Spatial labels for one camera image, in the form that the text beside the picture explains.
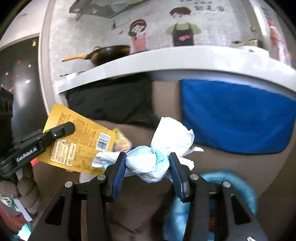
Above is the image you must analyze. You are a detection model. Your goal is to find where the white tissue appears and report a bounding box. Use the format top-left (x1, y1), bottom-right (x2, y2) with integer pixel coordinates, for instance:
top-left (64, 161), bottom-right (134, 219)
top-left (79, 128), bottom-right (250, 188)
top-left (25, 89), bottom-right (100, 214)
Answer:
top-left (92, 116), bottom-right (205, 183)

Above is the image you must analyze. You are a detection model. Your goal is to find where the yellow snack packet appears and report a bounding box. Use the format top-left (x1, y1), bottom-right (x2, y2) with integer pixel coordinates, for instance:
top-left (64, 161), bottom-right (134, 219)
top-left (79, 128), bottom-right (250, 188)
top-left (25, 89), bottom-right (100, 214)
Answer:
top-left (38, 103), bottom-right (115, 175)

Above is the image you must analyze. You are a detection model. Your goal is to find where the blue hanging towel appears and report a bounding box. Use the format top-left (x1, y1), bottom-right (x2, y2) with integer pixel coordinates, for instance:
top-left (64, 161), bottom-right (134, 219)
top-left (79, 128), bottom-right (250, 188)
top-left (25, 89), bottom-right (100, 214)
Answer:
top-left (180, 79), bottom-right (295, 155)

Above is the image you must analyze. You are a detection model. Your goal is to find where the red white bottle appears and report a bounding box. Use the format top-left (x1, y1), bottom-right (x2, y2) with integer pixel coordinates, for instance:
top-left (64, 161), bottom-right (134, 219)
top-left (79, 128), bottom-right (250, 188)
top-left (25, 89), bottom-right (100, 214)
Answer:
top-left (268, 21), bottom-right (290, 65)

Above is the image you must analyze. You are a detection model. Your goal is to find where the white kitchen counter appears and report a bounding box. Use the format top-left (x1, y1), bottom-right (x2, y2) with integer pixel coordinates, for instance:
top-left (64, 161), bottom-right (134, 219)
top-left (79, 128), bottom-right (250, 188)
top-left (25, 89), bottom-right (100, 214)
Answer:
top-left (56, 46), bottom-right (295, 93)

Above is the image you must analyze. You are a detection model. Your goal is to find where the blue lined trash bin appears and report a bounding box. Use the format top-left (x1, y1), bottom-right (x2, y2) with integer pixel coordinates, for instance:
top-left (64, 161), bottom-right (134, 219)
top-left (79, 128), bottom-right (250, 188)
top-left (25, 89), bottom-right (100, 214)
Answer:
top-left (162, 170), bottom-right (258, 241)

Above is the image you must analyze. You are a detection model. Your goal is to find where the gold snack wrapper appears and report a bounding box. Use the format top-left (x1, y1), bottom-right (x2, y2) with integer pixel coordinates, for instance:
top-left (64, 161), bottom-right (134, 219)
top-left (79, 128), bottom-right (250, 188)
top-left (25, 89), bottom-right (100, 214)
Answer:
top-left (112, 128), bottom-right (132, 152)

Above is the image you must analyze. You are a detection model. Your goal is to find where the black hanging bag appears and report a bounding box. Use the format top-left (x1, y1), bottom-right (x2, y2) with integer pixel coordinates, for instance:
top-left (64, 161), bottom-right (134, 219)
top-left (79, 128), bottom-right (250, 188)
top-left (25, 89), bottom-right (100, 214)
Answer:
top-left (65, 75), bottom-right (159, 128)

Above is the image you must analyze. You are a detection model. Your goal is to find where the black refrigerator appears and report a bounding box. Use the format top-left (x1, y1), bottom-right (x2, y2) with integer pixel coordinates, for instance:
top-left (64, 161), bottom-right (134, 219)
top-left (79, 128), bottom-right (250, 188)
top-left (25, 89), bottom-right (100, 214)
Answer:
top-left (1, 37), bottom-right (47, 140)

